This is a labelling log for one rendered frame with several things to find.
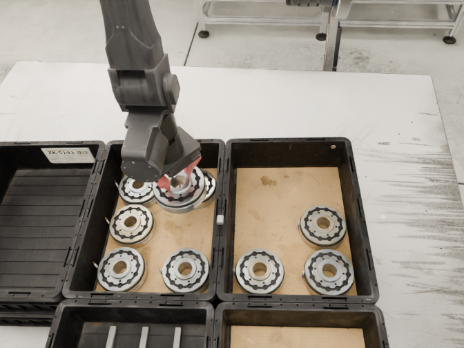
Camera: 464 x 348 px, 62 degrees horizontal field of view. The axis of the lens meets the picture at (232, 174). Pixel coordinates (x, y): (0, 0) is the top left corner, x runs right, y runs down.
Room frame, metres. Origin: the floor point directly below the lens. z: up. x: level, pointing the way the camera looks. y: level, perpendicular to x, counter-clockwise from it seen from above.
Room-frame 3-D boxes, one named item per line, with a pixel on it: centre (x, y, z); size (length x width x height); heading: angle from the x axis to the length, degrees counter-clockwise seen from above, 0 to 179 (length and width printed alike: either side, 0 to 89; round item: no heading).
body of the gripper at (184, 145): (0.44, 0.11, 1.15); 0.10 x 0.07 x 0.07; 127
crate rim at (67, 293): (0.46, 0.18, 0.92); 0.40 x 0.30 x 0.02; 173
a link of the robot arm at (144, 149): (0.40, 0.11, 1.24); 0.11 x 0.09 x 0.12; 167
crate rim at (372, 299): (0.42, -0.12, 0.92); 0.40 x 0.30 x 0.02; 173
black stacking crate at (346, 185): (0.42, -0.12, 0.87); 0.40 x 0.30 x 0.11; 173
